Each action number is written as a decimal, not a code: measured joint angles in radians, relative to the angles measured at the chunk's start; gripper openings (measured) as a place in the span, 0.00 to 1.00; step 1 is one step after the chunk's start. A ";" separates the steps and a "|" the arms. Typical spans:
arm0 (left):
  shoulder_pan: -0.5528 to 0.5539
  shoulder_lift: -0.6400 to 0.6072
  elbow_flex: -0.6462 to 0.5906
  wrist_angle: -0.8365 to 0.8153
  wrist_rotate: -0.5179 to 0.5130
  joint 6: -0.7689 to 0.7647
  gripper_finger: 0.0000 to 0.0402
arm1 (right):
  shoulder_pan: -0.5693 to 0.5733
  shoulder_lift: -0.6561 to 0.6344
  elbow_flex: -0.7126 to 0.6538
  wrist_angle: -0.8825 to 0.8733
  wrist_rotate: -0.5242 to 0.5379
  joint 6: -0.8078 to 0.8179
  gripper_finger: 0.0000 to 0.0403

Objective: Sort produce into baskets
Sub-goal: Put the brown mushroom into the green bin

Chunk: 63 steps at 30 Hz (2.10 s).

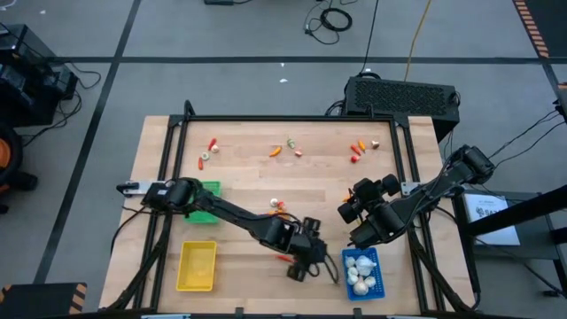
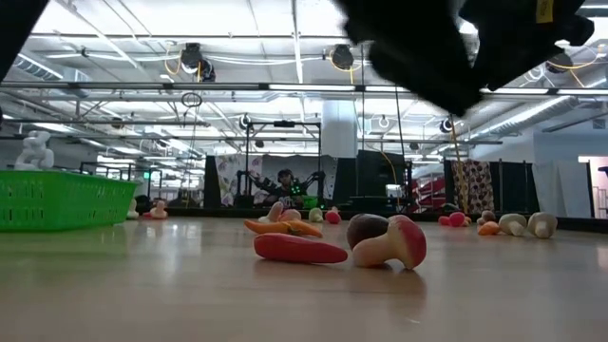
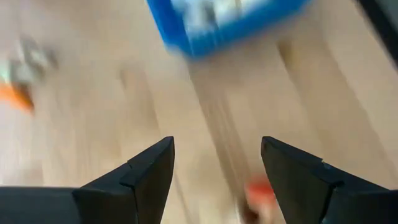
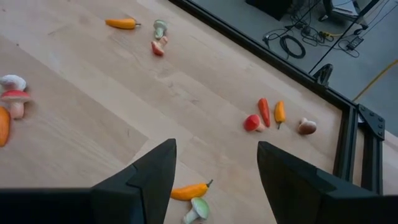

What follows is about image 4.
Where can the black floor box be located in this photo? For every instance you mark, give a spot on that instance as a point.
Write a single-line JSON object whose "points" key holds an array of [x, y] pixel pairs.
{"points": [[269, 7]]}

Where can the black aluminium table frame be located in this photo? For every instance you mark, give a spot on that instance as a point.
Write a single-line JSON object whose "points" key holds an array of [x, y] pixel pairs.
{"points": [[345, 143]]}

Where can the white-capped toy mushroom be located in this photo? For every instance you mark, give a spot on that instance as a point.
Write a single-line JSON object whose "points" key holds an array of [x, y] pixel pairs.
{"points": [[13, 81]]}

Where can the black power adapter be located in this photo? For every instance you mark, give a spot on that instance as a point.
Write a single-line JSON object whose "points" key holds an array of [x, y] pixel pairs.
{"points": [[354, 42]]}

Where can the orange toy chili pepper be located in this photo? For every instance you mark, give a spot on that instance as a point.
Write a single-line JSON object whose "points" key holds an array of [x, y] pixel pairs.
{"points": [[122, 23], [189, 191], [3, 126], [280, 112]]}

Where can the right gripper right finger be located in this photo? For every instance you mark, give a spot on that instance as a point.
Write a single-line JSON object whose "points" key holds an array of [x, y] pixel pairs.
{"points": [[295, 193]]}

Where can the black triangular frame bracket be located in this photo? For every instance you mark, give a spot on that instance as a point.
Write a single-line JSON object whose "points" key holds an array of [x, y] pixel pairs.
{"points": [[323, 74]]}

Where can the red toy chili pepper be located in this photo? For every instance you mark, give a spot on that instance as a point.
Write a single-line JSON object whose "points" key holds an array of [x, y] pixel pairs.
{"points": [[264, 112]]}

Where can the brown-capped toy mushroom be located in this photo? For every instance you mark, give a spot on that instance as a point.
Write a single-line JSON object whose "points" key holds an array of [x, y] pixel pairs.
{"points": [[307, 127]]}

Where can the green-capped toy mushroom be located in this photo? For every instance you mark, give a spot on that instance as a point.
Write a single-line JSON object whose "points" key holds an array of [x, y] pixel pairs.
{"points": [[198, 209], [160, 28]]}

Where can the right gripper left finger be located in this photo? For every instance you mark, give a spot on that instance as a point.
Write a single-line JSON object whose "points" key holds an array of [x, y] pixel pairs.
{"points": [[149, 186]]}

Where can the grey floor stand base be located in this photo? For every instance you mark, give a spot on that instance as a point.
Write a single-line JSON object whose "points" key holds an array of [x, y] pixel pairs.
{"points": [[343, 7]]}

